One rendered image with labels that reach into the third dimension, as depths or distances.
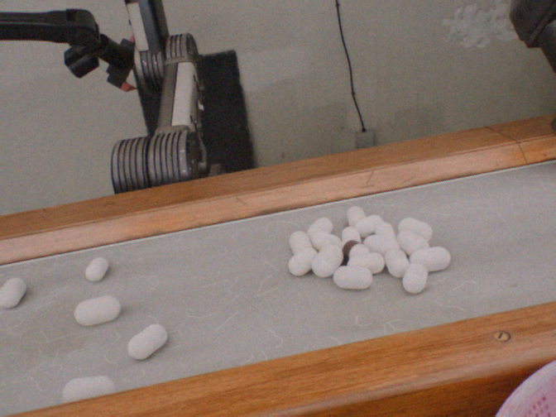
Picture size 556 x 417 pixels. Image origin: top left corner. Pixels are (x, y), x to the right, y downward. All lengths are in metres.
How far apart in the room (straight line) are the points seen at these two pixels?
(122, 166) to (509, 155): 0.54
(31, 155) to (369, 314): 2.35
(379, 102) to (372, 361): 2.38
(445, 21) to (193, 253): 2.29
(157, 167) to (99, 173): 1.79
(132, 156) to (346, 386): 0.62
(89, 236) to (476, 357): 0.46
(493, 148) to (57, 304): 0.52
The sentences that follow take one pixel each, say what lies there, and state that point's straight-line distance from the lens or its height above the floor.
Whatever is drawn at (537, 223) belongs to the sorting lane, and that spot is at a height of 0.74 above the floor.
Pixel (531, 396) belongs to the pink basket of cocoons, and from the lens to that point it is 0.35.
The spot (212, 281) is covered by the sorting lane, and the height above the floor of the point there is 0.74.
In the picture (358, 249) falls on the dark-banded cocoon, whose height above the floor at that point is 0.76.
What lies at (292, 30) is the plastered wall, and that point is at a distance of 2.57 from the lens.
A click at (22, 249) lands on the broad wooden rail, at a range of 0.71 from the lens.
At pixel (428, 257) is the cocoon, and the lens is 0.50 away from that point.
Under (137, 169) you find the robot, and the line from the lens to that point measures 0.89.
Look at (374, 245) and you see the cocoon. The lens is 0.52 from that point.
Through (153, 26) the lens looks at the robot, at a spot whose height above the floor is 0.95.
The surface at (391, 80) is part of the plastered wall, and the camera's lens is 2.71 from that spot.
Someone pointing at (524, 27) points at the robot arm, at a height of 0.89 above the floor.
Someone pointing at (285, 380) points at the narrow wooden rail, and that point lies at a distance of 0.36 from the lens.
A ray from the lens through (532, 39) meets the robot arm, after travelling 0.78.
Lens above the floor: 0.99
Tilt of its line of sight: 21 degrees down
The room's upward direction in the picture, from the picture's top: 9 degrees counter-clockwise
